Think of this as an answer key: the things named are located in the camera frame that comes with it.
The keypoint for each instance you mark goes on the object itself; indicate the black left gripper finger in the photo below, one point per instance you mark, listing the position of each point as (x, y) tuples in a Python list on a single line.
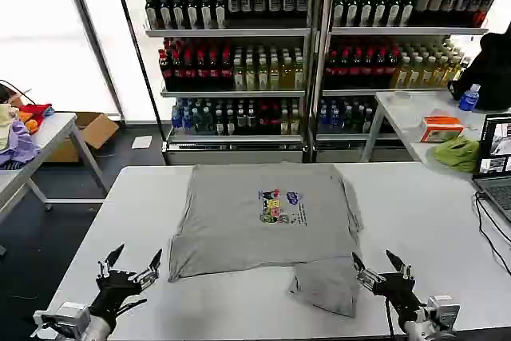
[(153, 264), (113, 257)]

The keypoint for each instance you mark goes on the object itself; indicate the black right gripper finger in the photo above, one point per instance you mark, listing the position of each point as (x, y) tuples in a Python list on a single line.
[(359, 265), (397, 262)]

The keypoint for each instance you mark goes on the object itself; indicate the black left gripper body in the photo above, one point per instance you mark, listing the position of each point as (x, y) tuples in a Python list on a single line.
[(113, 287)]

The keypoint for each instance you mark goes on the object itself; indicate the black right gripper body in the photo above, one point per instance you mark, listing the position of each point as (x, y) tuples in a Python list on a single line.
[(395, 291)]

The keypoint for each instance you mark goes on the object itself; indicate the grey printed t-shirt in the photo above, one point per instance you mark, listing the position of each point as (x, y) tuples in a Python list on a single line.
[(263, 221)]

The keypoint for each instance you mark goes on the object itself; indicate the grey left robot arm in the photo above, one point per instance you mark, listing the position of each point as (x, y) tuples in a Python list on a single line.
[(72, 323)]

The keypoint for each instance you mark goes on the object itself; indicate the white paper sheet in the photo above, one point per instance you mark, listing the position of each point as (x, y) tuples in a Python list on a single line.
[(142, 142)]

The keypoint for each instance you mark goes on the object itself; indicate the green cloth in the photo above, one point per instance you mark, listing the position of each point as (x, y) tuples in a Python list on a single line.
[(457, 153)]

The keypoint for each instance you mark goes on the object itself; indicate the open cardboard box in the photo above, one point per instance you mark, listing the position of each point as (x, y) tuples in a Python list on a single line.
[(92, 129)]

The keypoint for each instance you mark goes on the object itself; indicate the grey laptop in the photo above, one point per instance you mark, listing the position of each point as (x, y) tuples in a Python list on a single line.
[(495, 165)]

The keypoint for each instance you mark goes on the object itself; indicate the white side table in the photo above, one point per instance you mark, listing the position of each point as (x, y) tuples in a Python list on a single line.
[(56, 129)]

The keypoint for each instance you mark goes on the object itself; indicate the orange tissue box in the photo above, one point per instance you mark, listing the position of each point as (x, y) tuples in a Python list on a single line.
[(441, 127)]

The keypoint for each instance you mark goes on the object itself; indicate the purple cloth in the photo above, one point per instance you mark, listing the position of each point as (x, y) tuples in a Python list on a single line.
[(20, 143)]

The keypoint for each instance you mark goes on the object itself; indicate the white desk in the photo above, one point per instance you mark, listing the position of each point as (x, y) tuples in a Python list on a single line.
[(403, 113)]

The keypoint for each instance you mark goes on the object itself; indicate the orange cloth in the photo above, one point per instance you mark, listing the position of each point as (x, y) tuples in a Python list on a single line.
[(31, 125)]

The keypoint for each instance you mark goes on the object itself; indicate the red cloth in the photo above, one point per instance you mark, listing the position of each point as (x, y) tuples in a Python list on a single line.
[(36, 110)]

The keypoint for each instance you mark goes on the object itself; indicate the cream cloth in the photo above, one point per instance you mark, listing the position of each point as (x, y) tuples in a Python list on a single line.
[(6, 125)]

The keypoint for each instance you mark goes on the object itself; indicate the blue water bottle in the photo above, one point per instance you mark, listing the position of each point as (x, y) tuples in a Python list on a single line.
[(470, 98)]

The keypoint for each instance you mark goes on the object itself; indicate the small cardboard box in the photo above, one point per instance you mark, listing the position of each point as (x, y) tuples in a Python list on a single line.
[(18, 98)]

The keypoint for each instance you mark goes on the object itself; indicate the metal shelf rack with bottles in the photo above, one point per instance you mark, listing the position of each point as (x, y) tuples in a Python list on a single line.
[(227, 57), (399, 53)]

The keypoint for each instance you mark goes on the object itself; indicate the black bag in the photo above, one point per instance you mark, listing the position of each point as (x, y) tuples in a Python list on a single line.
[(489, 73)]

